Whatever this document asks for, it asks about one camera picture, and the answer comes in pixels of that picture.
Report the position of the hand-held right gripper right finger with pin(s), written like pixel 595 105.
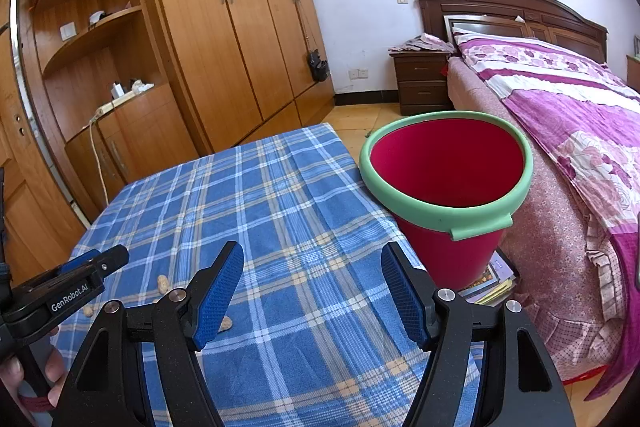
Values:
pixel 405 292

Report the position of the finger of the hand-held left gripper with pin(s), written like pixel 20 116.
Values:
pixel 110 262
pixel 80 261

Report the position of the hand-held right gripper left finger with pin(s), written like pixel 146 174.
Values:
pixel 220 292

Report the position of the red bucket with green rim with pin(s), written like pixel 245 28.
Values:
pixel 445 167

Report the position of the person's left hand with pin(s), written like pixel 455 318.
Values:
pixel 10 377

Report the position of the peanut in shell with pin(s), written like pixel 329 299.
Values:
pixel 226 323
pixel 88 311
pixel 162 284

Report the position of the wooden door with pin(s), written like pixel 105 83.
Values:
pixel 30 217

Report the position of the stack of books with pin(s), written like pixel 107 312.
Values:
pixel 492 279

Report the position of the blue plaid tablecloth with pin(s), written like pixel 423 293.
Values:
pixel 280 207

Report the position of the wooden shelf cabinet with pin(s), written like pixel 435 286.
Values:
pixel 145 122

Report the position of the white power strip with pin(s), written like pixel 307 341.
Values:
pixel 107 108

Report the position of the white charger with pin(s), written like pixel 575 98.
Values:
pixel 118 90

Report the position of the small white object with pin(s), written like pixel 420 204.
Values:
pixel 142 86

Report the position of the dark wooden nightstand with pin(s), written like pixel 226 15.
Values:
pixel 420 82
pixel 634 72

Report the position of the small white box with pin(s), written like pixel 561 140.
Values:
pixel 67 31

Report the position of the bed with purple floral bedding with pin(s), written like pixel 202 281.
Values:
pixel 575 117

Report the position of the white round device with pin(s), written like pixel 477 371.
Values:
pixel 98 17

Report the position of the folded pink clothes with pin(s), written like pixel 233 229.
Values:
pixel 425 42

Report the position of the wooden wardrobe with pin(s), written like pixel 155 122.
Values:
pixel 240 32

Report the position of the silver framed board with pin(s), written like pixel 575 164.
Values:
pixel 480 27

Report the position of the dark wooden headboard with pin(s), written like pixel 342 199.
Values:
pixel 500 4

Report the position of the white wall socket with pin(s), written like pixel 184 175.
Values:
pixel 358 73

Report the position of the black hanging camera bag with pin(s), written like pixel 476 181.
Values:
pixel 317 68

